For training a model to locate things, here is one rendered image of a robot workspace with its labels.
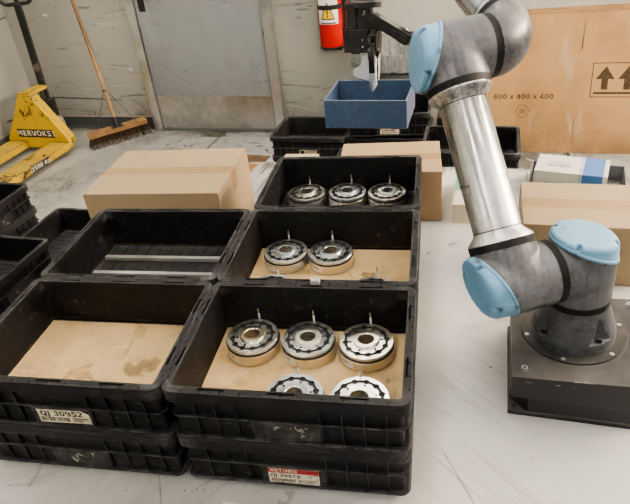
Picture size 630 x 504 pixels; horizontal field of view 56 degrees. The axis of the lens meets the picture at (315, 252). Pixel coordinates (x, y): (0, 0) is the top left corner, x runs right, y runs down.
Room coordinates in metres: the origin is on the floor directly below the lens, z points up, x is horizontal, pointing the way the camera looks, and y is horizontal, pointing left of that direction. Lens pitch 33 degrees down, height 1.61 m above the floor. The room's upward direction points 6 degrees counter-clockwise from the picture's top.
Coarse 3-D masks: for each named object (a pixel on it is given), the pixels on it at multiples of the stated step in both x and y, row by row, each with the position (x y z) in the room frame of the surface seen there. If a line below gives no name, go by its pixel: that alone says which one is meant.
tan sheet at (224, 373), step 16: (224, 336) 0.93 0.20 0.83; (336, 336) 0.90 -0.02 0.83; (400, 336) 0.87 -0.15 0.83; (224, 352) 0.88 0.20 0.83; (336, 352) 0.85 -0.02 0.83; (400, 352) 0.83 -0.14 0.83; (224, 368) 0.84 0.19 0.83; (240, 368) 0.83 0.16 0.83; (256, 368) 0.83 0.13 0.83; (272, 368) 0.83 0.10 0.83; (288, 368) 0.82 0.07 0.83; (320, 368) 0.81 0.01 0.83; (336, 368) 0.81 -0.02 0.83; (384, 368) 0.79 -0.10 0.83; (400, 368) 0.79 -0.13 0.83; (208, 384) 0.80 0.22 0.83; (224, 384) 0.80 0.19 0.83; (240, 384) 0.79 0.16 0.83; (256, 384) 0.79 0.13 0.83; (336, 384) 0.77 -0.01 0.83; (384, 384) 0.75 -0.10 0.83; (400, 384) 0.75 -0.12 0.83
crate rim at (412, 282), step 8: (248, 216) 1.24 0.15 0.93; (416, 216) 1.16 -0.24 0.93; (248, 224) 1.20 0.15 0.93; (416, 224) 1.12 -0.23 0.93; (240, 232) 1.17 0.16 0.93; (416, 232) 1.09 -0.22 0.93; (240, 240) 1.14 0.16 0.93; (416, 240) 1.06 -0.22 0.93; (232, 248) 1.10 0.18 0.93; (416, 248) 1.03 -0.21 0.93; (232, 256) 1.07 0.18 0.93; (416, 256) 1.00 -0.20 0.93; (224, 264) 1.04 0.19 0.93; (416, 264) 0.97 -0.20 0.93; (224, 272) 1.01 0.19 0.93; (416, 272) 0.94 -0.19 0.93; (224, 280) 0.99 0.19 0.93; (232, 280) 0.98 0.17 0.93; (240, 280) 0.98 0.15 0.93; (248, 280) 0.98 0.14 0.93; (256, 280) 0.97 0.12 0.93; (264, 280) 0.97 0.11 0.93; (272, 280) 0.97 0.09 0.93; (280, 280) 0.96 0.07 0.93; (288, 280) 0.96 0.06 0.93; (296, 280) 0.96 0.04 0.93; (304, 280) 0.96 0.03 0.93; (320, 280) 0.95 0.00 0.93; (328, 280) 0.95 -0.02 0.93; (336, 280) 0.94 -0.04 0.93; (344, 280) 0.94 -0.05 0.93; (352, 280) 0.94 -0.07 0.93; (360, 280) 0.93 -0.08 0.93; (368, 280) 0.93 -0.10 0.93; (408, 280) 0.92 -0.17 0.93; (416, 280) 0.92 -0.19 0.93; (416, 288) 0.92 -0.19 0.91
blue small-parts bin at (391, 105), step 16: (352, 80) 1.52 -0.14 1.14; (384, 80) 1.49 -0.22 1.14; (400, 80) 1.48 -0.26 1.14; (336, 96) 1.50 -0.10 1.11; (352, 96) 1.52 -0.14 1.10; (368, 96) 1.51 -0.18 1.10; (384, 96) 1.49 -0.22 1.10; (400, 96) 1.48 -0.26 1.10; (336, 112) 1.38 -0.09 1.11; (352, 112) 1.37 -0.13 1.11; (368, 112) 1.36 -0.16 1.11; (384, 112) 1.35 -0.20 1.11; (400, 112) 1.33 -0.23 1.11; (368, 128) 1.36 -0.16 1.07; (384, 128) 1.35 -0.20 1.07; (400, 128) 1.33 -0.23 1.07
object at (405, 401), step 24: (216, 288) 0.96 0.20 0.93; (240, 288) 0.96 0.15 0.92; (264, 288) 0.95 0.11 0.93; (288, 288) 0.94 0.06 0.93; (312, 288) 0.93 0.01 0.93; (336, 288) 0.92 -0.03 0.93; (360, 288) 0.91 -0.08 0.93; (384, 288) 0.90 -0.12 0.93; (408, 288) 0.89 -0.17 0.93; (408, 312) 0.82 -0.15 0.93; (192, 336) 0.82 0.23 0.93; (408, 336) 0.76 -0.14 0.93; (408, 360) 0.72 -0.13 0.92; (168, 384) 0.71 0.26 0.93; (408, 384) 0.65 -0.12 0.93; (264, 408) 0.66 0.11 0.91; (288, 408) 0.65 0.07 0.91; (312, 408) 0.64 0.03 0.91; (336, 408) 0.63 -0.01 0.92; (360, 408) 0.62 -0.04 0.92; (384, 408) 0.61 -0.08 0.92; (408, 408) 0.61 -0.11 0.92
